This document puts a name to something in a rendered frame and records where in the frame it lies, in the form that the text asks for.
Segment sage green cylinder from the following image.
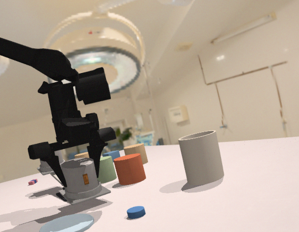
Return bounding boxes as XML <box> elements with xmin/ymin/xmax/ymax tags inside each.
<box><xmin>97</xmin><ymin>156</ymin><xmax>117</xmax><ymax>184</ymax></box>

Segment reddish-brown cylinder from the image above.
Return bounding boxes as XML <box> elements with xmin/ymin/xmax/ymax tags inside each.
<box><xmin>114</xmin><ymin>153</ymin><xmax>146</xmax><ymax>185</ymax></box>

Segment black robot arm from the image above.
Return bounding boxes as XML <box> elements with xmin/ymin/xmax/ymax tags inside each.
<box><xmin>0</xmin><ymin>37</ymin><xmax>111</xmax><ymax>143</ymax></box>

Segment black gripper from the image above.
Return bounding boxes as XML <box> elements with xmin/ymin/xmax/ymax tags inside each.
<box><xmin>28</xmin><ymin>107</ymin><xmax>116</xmax><ymax>187</ymax></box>

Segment blue short cylinder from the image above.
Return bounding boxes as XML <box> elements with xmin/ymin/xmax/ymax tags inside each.
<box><xmin>127</xmin><ymin>206</ymin><xmax>146</xmax><ymax>219</ymax></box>

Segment tan cylinder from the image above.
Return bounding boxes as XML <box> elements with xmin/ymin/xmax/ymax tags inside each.
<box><xmin>124</xmin><ymin>144</ymin><xmax>148</xmax><ymax>164</ymax></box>
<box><xmin>75</xmin><ymin>152</ymin><xmax>89</xmax><ymax>159</ymax></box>

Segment pink eraser with blue sleeve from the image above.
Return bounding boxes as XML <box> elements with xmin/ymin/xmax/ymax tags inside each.
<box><xmin>28</xmin><ymin>179</ymin><xmax>37</xmax><ymax>185</ymax></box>

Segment light blue block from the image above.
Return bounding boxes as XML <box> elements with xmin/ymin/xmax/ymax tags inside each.
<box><xmin>102</xmin><ymin>150</ymin><xmax>120</xmax><ymax>162</ymax></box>

